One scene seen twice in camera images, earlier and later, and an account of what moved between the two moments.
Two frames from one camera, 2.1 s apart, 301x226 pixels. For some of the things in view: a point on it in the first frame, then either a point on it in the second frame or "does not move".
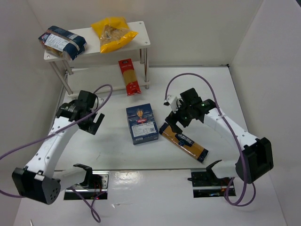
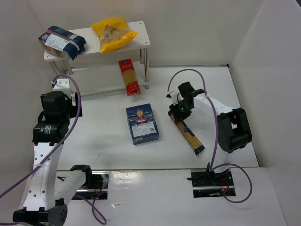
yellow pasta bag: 114,32 does not move
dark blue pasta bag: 62,43 does not move
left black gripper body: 91,123 → 76,103
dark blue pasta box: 142,124 does not move
